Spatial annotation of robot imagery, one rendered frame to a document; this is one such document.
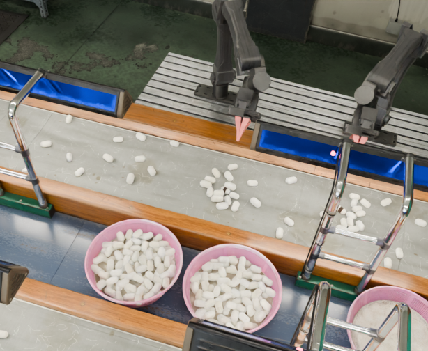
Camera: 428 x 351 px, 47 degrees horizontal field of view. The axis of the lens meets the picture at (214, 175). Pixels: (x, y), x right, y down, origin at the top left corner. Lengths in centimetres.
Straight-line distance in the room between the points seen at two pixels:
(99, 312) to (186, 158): 60
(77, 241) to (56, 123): 47
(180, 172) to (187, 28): 212
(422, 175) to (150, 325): 76
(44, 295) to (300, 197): 80
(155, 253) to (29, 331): 38
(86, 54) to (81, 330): 234
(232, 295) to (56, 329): 46
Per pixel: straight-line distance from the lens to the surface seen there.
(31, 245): 158
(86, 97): 137
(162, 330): 129
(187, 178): 159
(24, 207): 164
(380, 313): 144
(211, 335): 91
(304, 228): 151
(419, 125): 210
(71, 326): 135
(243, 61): 155
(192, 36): 353
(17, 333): 138
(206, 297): 136
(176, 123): 173
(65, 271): 151
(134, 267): 142
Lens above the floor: 195
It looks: 49 degrees down
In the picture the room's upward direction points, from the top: 5 degrees clockwise
